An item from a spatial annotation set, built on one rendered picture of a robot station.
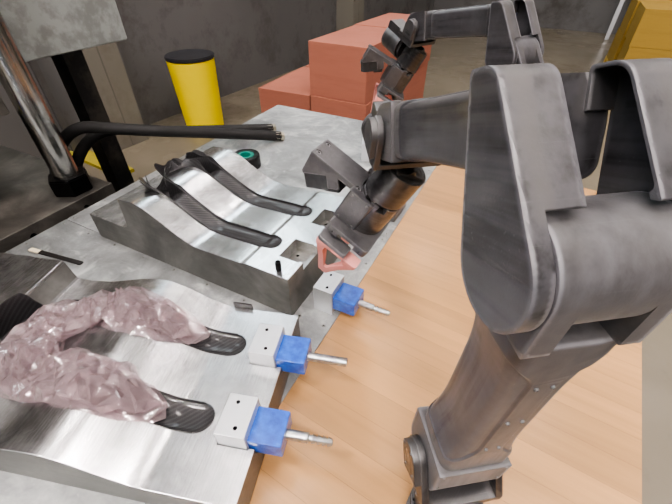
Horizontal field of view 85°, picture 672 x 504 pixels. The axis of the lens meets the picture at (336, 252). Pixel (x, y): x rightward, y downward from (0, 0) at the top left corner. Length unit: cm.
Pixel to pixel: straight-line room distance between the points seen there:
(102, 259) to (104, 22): 73
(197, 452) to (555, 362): 39
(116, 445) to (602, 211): 50
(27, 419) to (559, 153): 56
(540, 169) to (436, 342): 49
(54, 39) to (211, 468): 111
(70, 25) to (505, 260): 126
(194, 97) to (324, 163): 299
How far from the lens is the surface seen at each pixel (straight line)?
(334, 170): 48
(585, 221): 19
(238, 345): 57
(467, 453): 35
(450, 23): 95
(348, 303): 62
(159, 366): 56
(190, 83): 341
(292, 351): 53
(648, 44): 515
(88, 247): 95
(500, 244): 18
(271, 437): 48
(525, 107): 19
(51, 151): 116
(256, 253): 65
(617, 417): 68
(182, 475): 50
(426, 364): 62
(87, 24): 135
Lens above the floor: 130
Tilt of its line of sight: 40 degrees down
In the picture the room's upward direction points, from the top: straight up
